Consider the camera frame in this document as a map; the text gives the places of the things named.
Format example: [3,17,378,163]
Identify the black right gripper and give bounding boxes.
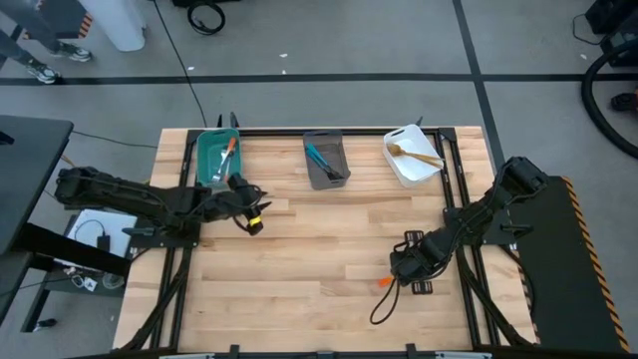
[390,230,458,295]

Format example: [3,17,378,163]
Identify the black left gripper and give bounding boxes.
[211,173,273,236]

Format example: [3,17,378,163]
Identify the blue-handled black fork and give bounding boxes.
[308,143,346,180]
[304,147,340,180]

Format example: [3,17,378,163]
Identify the grey translucent plastic bin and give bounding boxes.
[302,130,352,191]

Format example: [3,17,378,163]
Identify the teal plastic bin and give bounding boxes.
[195,128,244,189]

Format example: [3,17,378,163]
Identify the white plastic bin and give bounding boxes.
[382,123,446,188]

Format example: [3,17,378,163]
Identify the large black hazard-striped mat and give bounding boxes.
[507,174,632,355]

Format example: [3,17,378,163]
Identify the white paper sheet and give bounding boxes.
[66,207,139,259]

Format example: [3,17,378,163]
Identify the white column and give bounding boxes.
[78,0,149,54]

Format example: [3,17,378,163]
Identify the black desk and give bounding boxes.
[0,114,132,333]

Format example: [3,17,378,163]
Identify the person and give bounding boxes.
[0,0,95,86]

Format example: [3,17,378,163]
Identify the black caster base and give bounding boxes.
[610,92,638,114]

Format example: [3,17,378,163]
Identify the black equipment case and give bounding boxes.
[583,0,638,69]

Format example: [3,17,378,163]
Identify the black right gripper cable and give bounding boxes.
[369,276,401,326]

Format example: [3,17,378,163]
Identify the black floor cable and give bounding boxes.
[151,0,208,129]

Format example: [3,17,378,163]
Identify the black cable coil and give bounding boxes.
[186,1,227,37]

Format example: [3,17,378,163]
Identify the thick black hose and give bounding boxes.
[580,38,638,162]

